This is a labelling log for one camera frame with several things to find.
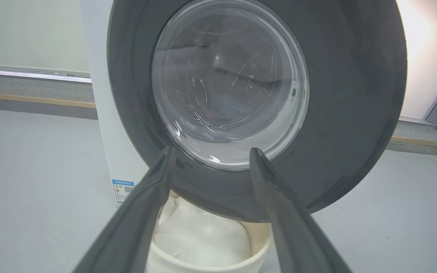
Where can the silver wall rail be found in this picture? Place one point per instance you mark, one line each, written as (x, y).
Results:
(32, 75)

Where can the washing machine door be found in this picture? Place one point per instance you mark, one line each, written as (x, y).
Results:
(355, 113)

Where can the cream canvas laundry basket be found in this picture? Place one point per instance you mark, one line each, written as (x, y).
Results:
(203, 268)

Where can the white cloth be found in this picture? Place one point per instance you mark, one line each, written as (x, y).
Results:
(203, 235)

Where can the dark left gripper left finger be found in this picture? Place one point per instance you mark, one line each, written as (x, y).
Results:
(135, 227)

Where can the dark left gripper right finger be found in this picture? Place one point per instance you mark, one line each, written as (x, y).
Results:
(294, 235)

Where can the blue energy label sticker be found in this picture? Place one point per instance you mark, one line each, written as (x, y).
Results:
(121, 189)

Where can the white front-load washing machine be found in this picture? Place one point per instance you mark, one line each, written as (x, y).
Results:
(104, 113)

